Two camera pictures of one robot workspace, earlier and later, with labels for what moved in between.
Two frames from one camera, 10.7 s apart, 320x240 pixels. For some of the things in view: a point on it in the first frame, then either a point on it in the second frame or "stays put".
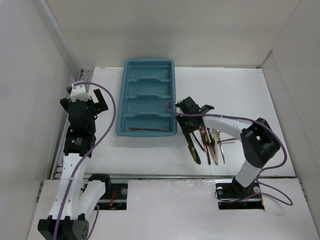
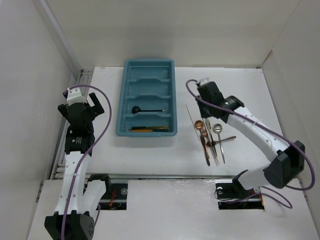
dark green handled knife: [197, 157] → [146, 128]
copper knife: [147, 129] → [156, 126]
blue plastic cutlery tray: [146, 103] stays put
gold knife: [191, 148] → [140, 130]
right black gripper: [186, 130] → [204, 115]
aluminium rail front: [171, 177] stays put
